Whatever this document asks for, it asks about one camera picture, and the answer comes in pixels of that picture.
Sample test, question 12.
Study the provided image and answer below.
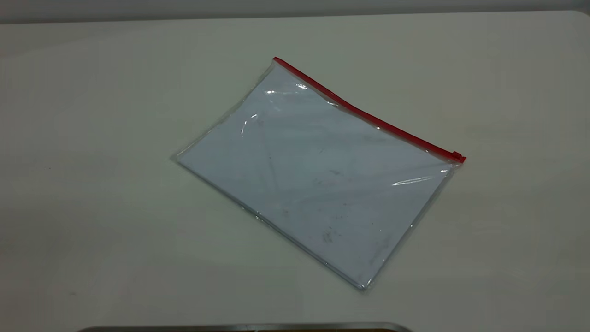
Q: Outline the clear plastic zip bag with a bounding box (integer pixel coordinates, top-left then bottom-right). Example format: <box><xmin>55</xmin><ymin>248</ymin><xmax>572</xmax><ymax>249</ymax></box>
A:
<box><xmin>174</xmin><ymin>56</ymin><xmax>467</xmax><ymax>291</ymax></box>

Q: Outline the silver metal rim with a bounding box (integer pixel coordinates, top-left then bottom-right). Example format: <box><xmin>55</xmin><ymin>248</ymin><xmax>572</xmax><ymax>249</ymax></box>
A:
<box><xmin>76</xmin><ymin>322</ymin><xmax>413</xmax><ymax>332</ymax></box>

